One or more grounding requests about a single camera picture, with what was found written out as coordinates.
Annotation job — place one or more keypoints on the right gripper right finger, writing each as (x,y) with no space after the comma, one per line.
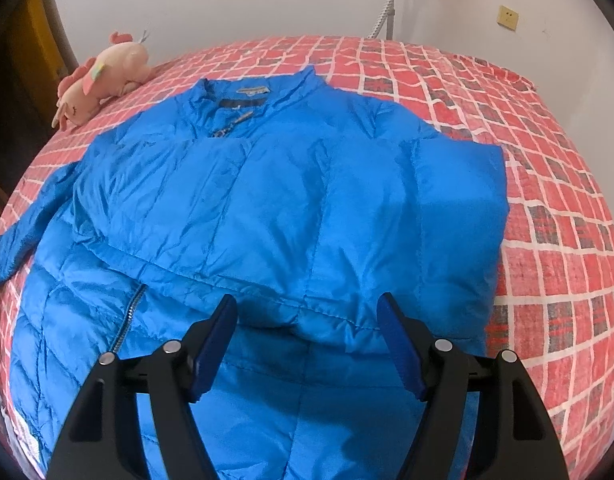
(483,416)

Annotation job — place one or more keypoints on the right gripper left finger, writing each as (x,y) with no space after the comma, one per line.
(101,437)

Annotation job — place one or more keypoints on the blue puffer jacket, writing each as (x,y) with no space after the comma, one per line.
(304,202)

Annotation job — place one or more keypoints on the red plaid bed cover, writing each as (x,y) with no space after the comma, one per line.
(555,297)

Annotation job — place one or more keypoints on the pink plush unicorn toy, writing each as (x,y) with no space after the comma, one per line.
(114,72)

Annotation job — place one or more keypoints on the wooden door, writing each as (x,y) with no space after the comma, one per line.
(31,66)

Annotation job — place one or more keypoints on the yellow wall socket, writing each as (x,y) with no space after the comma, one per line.
(507,18)

